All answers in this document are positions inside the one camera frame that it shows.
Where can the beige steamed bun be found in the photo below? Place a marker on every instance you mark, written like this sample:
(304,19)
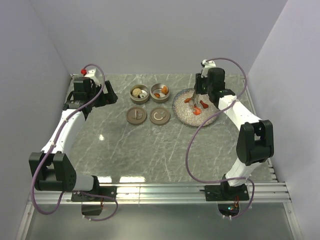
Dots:
(136,92)

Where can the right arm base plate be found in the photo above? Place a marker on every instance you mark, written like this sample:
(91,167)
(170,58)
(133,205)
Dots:
(212,196)

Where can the brown lid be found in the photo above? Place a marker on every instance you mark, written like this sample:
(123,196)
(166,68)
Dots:
(159,116)
(136,115)

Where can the right steel lunch container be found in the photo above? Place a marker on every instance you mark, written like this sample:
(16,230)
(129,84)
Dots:
(156,88)

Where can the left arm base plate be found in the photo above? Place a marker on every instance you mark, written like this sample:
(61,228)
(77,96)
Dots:
(102,194)

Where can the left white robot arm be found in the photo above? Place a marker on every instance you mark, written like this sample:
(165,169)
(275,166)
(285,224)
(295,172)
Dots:
(51,168)

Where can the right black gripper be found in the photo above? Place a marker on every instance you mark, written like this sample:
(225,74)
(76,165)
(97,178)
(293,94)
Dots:
(199,80)

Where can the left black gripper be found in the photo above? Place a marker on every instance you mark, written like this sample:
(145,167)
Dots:
(106,98)

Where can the small orange food piece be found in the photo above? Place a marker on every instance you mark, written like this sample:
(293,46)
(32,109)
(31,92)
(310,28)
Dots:
(187,100)

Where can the sushi roll piece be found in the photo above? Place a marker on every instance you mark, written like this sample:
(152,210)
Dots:
(142,95)

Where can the left steel lunch container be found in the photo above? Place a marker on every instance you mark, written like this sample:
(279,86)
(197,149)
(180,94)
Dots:
(140,101)

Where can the speckled ceramic plate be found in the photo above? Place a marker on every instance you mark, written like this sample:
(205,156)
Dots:
(183,111)

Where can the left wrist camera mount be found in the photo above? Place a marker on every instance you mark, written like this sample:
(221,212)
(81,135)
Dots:
(92,74)

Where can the steel lunch container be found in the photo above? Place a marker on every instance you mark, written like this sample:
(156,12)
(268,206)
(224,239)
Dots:
(140,101)
(156,88)

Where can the orange red meat piece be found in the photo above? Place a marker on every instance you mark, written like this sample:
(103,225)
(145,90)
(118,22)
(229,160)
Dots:
(204,105)

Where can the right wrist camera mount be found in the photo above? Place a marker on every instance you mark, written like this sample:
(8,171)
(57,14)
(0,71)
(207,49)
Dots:
(206,65)

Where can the red shrimp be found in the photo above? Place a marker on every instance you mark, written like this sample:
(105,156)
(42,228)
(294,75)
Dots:
(196,110)

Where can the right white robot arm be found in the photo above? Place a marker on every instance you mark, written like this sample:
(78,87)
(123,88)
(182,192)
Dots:
(255,143)

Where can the aluminium rail frame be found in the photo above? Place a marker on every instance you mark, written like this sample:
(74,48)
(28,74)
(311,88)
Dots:
(156,198)

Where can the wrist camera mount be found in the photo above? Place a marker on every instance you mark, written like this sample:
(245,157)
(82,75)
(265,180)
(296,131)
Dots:
(206,65)
(92,74)

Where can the metal tongs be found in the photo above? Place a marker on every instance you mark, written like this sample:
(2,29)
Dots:
(195,98)

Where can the orange fried nugget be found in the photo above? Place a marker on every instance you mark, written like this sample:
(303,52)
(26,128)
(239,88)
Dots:
(165,90)

